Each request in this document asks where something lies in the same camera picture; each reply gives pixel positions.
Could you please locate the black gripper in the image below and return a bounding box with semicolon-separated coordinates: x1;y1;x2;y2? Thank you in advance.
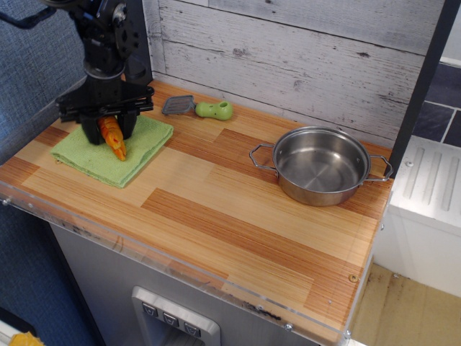
56;76;154;145

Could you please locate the orange plush lobster tail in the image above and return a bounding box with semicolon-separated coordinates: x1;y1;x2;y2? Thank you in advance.
97;116;127;161

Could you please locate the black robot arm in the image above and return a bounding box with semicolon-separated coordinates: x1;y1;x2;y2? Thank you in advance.
45;1;154;145

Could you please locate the folded green cloth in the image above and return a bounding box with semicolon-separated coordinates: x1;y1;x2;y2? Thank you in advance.
50;115;174;188

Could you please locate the silver dispenser button panel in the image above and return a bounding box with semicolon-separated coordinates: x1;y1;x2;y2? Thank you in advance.
132;286;221;345

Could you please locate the stainless steel pot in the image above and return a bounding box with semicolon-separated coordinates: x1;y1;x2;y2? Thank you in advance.
249;126;393;207

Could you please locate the yellow plush toy on floor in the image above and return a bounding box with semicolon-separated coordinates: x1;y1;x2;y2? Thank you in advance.
8;332;45;346

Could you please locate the white toy sink unit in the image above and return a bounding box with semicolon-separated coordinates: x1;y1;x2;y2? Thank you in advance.
374;136;460;296

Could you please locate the dark grey left post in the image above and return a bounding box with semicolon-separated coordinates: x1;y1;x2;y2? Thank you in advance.
125;0;153;85

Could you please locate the dark grey post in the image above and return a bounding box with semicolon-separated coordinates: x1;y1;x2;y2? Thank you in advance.
389;0;460;179
125;0;153;85

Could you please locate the grey spatula with green handle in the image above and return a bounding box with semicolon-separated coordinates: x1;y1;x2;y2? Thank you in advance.
161;95;233;121

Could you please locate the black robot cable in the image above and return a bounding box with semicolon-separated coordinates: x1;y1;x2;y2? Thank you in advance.
0;5;58;30

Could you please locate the dark grey right post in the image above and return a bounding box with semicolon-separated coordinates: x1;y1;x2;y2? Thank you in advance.
389;0;460;179

